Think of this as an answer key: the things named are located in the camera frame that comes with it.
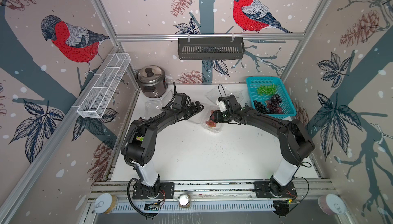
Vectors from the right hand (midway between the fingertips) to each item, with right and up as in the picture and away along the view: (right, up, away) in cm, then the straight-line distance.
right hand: (213, 115), depth 91 cm
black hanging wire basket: (-1, +45, +13) cm, 47 cm away
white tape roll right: (+50, -36, -25) cm, 67 cm away
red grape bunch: (-1, -6, +4) cm, 7 cm away
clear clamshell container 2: (-43, +4, +18) cm, 47 cm away
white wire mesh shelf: (-58, +8, -20) cm, 62 cm away
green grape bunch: (+42, +17, +22) cm, 51 cm away
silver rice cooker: (-41, +22, +10) cm, 47 cm away
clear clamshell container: (-7, -3, +4) cm, 9 cm away
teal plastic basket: (+34, +22, +23) cm, 47 cm away
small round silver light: (-15, -32, -28) cm, 45 cm away
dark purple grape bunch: (+41, +5, +10) cm, 43 cm away
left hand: (-7, +5, +1) cm, 9 cm away
